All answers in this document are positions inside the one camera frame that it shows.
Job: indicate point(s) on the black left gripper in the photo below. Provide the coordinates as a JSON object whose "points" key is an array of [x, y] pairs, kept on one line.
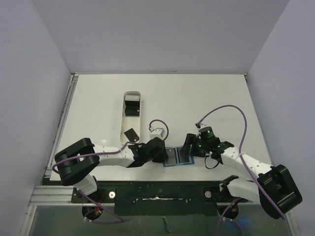
{"points": [[163, 157]]}

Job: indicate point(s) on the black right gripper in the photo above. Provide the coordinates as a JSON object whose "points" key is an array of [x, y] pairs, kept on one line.
{"points": [[192, 143]]}

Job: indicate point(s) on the black credit card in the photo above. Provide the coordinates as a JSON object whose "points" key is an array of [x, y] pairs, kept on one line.
{"points": [[132, 108], [183, 159], [171, 156], [131, 135]]}

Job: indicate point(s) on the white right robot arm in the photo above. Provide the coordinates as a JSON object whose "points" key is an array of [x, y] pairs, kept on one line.
{"points": [[270, 186]]}

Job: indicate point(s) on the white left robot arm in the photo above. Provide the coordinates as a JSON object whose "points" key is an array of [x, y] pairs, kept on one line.
{"points": [[75, 163]]}

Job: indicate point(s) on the white card tray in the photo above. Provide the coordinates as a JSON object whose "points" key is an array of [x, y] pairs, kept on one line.
{"points": [[130, 122]]}

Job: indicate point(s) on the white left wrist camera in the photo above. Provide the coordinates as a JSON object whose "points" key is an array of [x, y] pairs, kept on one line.
{"points": [[157, 133]]}

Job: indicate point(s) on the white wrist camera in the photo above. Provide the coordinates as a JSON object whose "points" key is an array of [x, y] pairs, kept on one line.
{"points": [[157, 133], [200, 125]]}

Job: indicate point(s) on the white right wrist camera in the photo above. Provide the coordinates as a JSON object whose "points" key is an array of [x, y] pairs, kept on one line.
{"points": [[200, 125]]}

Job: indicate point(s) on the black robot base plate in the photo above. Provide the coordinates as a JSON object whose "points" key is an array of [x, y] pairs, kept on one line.
{"points": [[114, 201]]}

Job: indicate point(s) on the aluminium frame rail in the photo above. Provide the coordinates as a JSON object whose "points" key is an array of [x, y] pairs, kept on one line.
{"points": [[51, 196]]}

